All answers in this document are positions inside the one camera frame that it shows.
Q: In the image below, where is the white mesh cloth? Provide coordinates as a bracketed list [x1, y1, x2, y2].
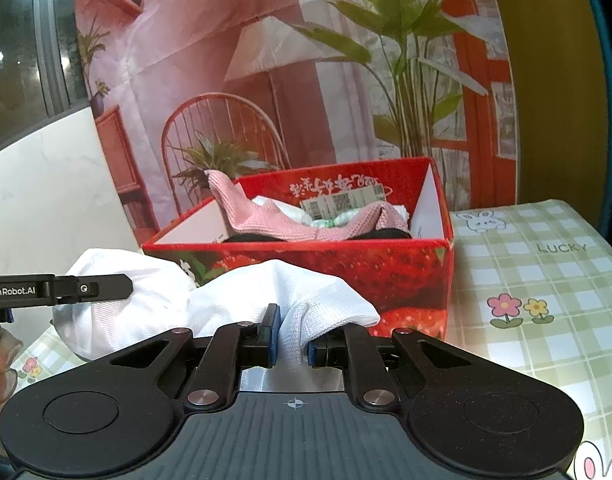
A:
[52, 248, 379, 374]

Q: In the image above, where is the black eye mask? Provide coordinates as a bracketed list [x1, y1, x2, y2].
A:
[223, 228, 412, 243]

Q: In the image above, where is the printed room backdrop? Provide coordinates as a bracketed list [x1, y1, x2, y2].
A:
[74, 0, 519, 242]

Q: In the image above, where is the red strawberry cardboard box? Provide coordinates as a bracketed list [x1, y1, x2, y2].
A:
[143, 157, 455, 337]

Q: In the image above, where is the white green tied cloth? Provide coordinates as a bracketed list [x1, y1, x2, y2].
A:
[251, 195, 409, 230]

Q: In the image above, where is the pink knotted cloth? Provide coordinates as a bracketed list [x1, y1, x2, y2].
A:
[205, 170, 411, 242]

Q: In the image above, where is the white barcode label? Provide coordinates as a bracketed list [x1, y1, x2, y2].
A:
[300, 183, 386, 220]

